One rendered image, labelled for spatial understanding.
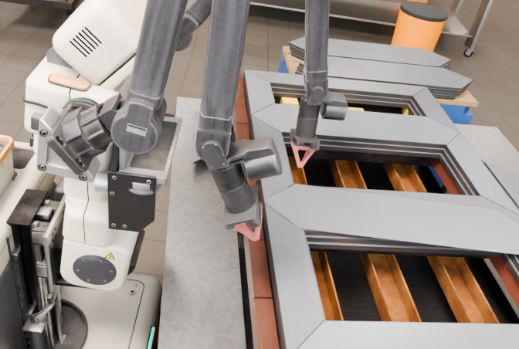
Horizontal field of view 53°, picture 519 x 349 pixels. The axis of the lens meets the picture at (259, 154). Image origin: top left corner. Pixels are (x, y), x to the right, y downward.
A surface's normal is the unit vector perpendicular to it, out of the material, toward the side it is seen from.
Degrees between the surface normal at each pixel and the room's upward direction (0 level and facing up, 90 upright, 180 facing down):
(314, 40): 97
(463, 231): 0
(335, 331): 0
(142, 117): 90
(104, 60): 90
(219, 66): 91
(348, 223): 0
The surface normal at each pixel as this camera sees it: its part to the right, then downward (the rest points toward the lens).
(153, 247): 0.15, -0.81
